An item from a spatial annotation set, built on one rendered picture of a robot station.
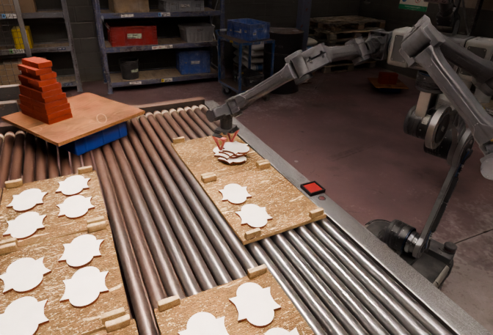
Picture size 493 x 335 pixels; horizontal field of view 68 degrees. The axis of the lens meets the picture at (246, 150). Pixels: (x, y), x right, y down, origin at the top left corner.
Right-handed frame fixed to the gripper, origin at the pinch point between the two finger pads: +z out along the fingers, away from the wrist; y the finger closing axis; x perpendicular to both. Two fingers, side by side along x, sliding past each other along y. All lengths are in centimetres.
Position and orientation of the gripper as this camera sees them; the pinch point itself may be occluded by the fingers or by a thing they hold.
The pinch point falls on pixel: (225, 144)
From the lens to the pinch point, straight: 174.8
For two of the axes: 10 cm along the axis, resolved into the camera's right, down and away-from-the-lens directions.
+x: 8.8, 2.5, -4.1
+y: -4.8, 3.9, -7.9
